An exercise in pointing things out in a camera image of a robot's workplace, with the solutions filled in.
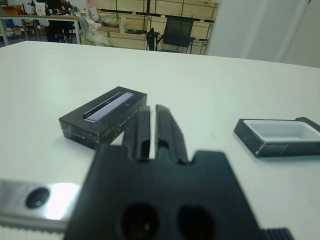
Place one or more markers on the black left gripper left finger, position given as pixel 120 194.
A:
pixel 142 130

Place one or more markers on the black mesh office chair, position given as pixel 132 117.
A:
pixel 178 30

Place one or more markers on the black box base white insert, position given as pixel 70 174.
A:
pixel 282 150

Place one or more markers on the pink white carton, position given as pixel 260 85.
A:
pixel 93 13

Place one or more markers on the brown cardboard box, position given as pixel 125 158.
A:
pixel 11 10

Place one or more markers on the yellowish plastic sack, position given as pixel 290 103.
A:
pixel 95 37

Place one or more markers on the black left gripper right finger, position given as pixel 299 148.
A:
pixel 167 130

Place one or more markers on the black box lid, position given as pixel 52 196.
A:
pixel 75 130

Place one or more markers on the person with black hair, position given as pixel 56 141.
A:
pixel 53 5

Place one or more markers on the white frame desk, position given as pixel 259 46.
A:
pixel 37 17

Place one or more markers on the white printed carton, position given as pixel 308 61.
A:
pixel 40 8

